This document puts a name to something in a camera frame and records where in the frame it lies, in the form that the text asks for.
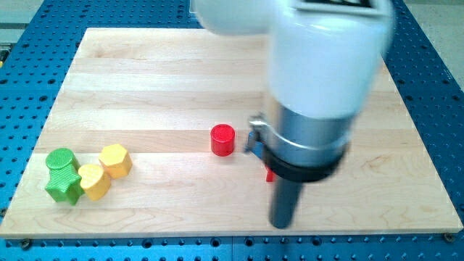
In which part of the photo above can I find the green cylinder block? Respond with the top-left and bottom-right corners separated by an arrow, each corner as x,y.
45,148 -> 80,170

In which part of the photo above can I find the yellow heart block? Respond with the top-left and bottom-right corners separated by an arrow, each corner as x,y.
78,164 -> 111,201

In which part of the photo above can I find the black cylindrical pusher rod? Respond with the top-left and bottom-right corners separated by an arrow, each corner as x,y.
269,176 -> 303,229

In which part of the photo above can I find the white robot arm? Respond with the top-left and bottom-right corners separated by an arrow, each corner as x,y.
191,0 -> 394,182

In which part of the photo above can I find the blue block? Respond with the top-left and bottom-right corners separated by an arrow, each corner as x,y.
244,131 -> 264,160

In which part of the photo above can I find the red star block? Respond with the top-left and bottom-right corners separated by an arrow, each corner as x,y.
265,165 -> 276,183

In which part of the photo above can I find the wooden board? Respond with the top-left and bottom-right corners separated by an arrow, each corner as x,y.
1,28 -> 463,239

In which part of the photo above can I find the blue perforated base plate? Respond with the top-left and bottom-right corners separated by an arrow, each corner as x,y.
1,1 -> 463,260

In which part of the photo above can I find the green star block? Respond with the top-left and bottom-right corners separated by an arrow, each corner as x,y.
45,164 -> 84,206

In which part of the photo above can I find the yellow hexagon block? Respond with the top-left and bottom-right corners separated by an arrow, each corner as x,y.
99,144 -> 133,179

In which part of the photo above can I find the red cylinder block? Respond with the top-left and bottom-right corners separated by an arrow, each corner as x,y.
210,124 -> 236,157

